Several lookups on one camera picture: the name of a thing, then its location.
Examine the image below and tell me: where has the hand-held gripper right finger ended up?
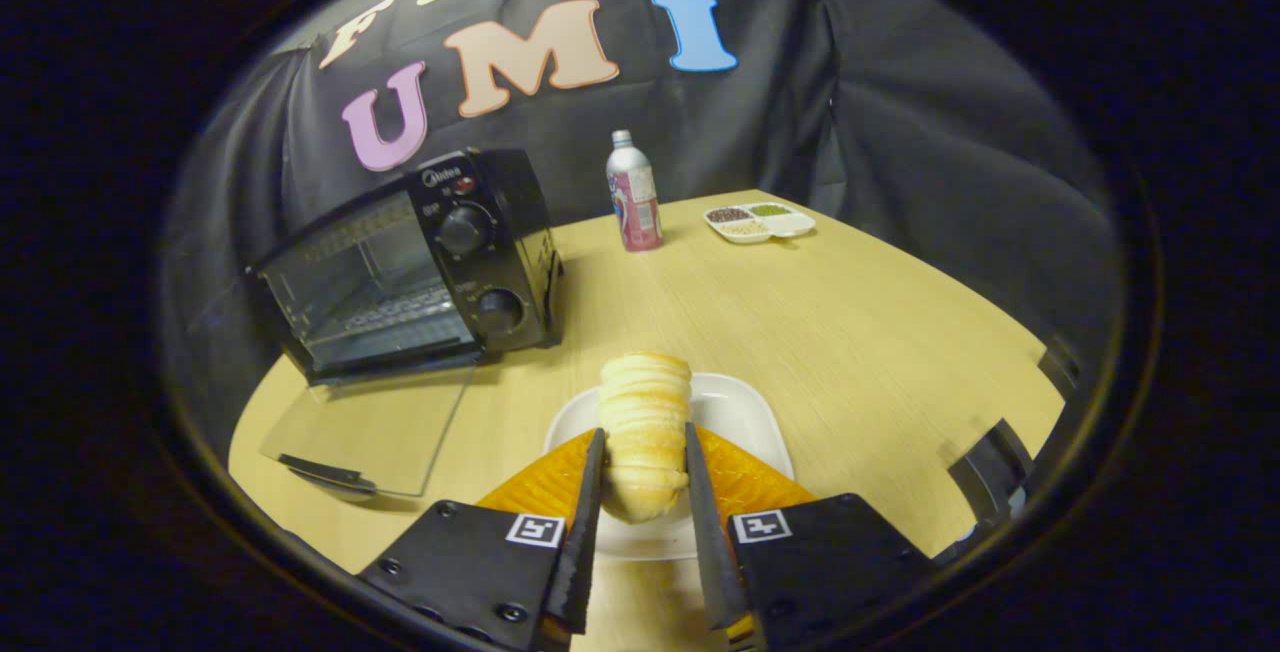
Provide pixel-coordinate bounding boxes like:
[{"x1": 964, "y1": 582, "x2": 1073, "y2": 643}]
[{"x1": 684, "y1": 422, "x2": 936, "y2": 652}]

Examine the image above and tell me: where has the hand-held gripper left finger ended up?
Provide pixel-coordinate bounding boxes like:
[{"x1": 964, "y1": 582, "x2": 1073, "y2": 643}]
[{"x1": 358, "y1": 428, "x2": 608, "y2": 652}]

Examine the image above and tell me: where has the spiral bread roll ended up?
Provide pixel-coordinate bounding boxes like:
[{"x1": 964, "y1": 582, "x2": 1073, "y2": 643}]
[{"x1": 597, "y1": 352, "x2": 694, "y2": 524}]

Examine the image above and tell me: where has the black toaster oven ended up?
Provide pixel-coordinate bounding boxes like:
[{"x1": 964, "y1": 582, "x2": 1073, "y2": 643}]
[{"x1": 245, "y1": 147, "x2": 564, "y2": 503}]

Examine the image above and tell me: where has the white square plate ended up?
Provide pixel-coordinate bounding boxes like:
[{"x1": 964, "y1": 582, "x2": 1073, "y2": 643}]
[{"x1": 543, "y1": 373, "x2": 796, "y2": 562}]

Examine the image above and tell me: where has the black chair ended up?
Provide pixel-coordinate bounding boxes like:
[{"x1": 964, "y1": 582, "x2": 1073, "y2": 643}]
[{"x1": 947, "y1": 419, "x2": 1036, "y2": 525}]

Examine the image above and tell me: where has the white divided dish with grains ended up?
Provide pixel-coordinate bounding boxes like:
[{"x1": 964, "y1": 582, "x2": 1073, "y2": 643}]
[{"x1": 703, "y1": 202, "x2": 817, "y2": 245}]

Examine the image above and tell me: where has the pink and silver bottle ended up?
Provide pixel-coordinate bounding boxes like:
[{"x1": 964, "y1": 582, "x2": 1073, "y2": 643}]
[{"x1": 606, "y1": 129, "x2": 664, "y2": 253}]

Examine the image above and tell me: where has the black backdrop cloth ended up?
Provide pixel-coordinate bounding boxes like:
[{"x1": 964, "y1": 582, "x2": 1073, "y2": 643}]
[{"x1": 160, "y1": 0, "x2": 1126, "y2": 453}]

